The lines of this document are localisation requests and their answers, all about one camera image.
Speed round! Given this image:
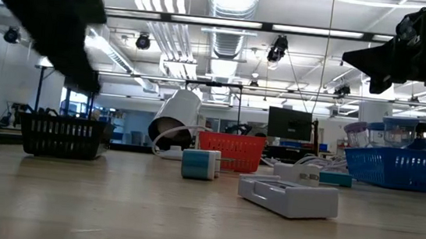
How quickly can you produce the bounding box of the white digital clock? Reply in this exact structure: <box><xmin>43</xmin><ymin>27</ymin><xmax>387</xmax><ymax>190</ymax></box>
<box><xmin>235</xmin><ymin>171</ymin><xmax>342</xmax><ymax>223</ymax></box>

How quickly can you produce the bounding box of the white square wall charger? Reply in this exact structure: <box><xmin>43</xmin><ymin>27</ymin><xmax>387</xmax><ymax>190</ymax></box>
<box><xmin>272</xmin><ymin>160</ymin><xmax>323</xmax><ymax>188</ymax></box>

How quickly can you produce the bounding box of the white cylindrical lamp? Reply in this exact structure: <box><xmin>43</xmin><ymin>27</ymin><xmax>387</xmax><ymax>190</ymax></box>
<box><xmin>145</xmin><ymin>85</ymin><xmax>204</xmax><ymax>153</ymax></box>

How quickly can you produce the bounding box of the white round puck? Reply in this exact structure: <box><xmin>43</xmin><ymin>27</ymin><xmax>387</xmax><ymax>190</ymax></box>
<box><xmin>156</xmin><ymin>143</ymin><xmax>186</xmax><ymax>162</ymax></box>

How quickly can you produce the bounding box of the black plastic basket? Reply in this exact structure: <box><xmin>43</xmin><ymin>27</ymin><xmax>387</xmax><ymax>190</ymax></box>
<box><xmin>13</xmin><ymin>111</ymin><xmax>116</xmax><ymax>164</ymax></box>

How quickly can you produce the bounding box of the black metal rack frame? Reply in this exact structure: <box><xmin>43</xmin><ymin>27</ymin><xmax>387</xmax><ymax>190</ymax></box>
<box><xmin>32</xmin><ymin>62</ymin><xmax>246</xmax><ymax>135</ymax></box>

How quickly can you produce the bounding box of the black ceiling light rail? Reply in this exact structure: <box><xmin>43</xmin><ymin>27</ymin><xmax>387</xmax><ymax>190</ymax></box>
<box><xmin>103</xmin><ymin>5</ymin><xmax>397</xmax><ymax>45</ymax></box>

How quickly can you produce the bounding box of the red plastic basket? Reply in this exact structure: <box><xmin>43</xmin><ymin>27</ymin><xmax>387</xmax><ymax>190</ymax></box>
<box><xmin>195</xmin><ymin>130</ymin><xmax>269</xmax><ymax>176</ymax></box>

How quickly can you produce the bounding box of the small teal and white charger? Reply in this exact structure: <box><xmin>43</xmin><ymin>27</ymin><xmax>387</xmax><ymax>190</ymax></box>
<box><xmin>180</xmin><ymin>148</ymin><xmax>218</xmax><ymax>183</ymax></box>

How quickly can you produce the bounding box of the pale purple sand timer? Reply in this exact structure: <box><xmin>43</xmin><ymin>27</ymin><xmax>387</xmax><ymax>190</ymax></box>
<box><xmin>341</xmin><ymin>119</ymin><xmax>371</xmax><ymax>149</ymax></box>

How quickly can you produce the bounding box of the black computer monitor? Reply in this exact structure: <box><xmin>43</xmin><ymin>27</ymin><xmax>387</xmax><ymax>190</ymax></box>
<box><xmin>265</xmin><ymin>105</ymin><xmax>314</xmax><ymax>143</ymax></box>

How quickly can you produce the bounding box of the black ceiling spotlight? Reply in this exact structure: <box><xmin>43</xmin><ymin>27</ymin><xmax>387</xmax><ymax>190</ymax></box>
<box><xmin>332</xmin><ymin>82</ymin><xmax>353</xmax><ymax>99</ymax></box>
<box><xmin>134</xmin><ymin>31</ymin><xmax>153</xmax><ymax>52</ymax></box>
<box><xmin>267</xmin><ymin>34</ymin><xmax>291</xmax><ymax>65</ymax></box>
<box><xmin>2</xmin><ymin>25</ymin><xmax>23</xmax><ymax>45</ymax></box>

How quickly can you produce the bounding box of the teal digital clock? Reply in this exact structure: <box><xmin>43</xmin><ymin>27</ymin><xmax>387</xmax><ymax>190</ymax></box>
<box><xmin>318</xmin><ymin>171</ymin><xmax>354</xmax><ymax>189</ymax></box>

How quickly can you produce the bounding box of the blue plastic basket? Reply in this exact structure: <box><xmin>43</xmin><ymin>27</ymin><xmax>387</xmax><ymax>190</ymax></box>
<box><xmin>342</xmin><ymin>142</ymin><xmax>426</xmax><ymax>194</ymax></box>

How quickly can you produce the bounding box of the silver ventilation duct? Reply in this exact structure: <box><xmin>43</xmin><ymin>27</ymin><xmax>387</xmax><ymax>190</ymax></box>
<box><xmin>197</xmin><ymin>0</ymin><xmax>261</xmax><ymax>107</ymax></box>

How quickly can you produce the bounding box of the pink and white charger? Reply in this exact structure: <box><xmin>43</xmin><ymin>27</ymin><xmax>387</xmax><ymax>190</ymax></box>
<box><xmin>211</xmin><ymin>149</ymin><xmax>223</xmax><ymax>179</ymax></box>

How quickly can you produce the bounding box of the white lamp cable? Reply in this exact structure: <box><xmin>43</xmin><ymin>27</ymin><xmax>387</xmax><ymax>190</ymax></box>
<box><xmin>150</xmin><ymin>120</ymin><xmax>215</xmax><ymax>162</ymax></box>

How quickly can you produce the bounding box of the coiled white cable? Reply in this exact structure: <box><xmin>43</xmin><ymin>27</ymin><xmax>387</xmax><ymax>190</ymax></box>
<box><xmin>294</xmin><ymin>150</ymin><xmax>351</xmax><ymax>177</ymax></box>

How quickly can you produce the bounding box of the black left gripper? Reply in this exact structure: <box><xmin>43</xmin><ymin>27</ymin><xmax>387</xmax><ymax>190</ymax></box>
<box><xmin>0</xmin><ymin>0</ymin><xmax>110</xmax><ymax>94</ymax></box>

